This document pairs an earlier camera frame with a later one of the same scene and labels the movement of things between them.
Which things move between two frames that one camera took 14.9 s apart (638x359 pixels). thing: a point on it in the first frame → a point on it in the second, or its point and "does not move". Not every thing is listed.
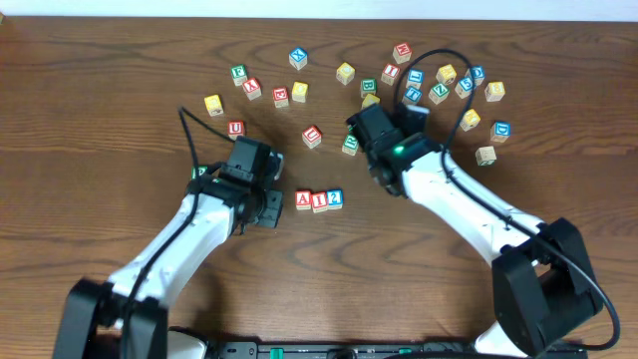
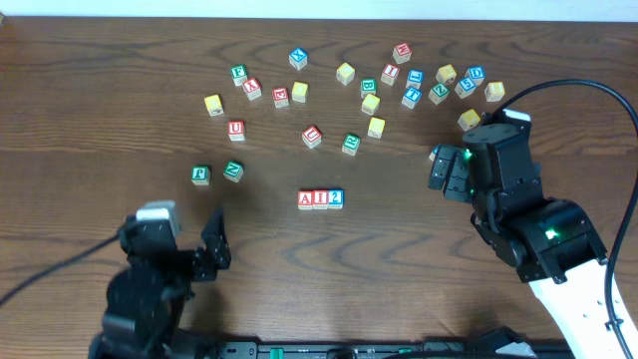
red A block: (303, 199) does not move
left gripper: (271, 209) → (189, 261)
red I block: (319, 202) does not move
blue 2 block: (335, 198) does not move
